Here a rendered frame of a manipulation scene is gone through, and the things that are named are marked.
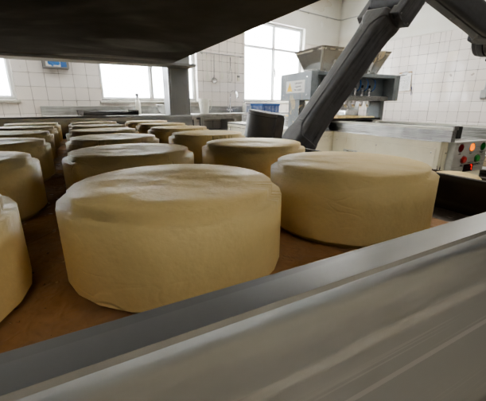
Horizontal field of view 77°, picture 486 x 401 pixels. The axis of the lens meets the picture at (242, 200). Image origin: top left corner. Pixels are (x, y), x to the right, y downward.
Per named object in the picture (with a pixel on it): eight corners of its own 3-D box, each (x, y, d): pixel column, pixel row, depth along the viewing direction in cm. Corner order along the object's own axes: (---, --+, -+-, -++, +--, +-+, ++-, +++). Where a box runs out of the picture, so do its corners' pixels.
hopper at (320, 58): (293, 75, 204) (293, 52, 200) (356, 78, 227) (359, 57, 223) (320, 71, 179) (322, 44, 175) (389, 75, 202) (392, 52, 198)
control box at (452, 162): (442, 173, 139) (448, 141, 135) (474, 168, 148) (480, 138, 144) (450, 174, 135) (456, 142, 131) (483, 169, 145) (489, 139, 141)
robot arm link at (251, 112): (301, 177, 63) (280, 165, 70) (316, 120, 59) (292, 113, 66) (249, 176, 58) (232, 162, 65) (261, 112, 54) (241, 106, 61)
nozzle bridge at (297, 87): (278, 128, 213) (281, 75, 203) (358, 125, 242) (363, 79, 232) (308, 131, 184) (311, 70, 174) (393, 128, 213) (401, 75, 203)
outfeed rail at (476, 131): (271, 121, 315) (271, 114, 313) (274, 120, 316) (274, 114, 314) (491, 139, 141) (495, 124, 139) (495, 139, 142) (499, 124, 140)
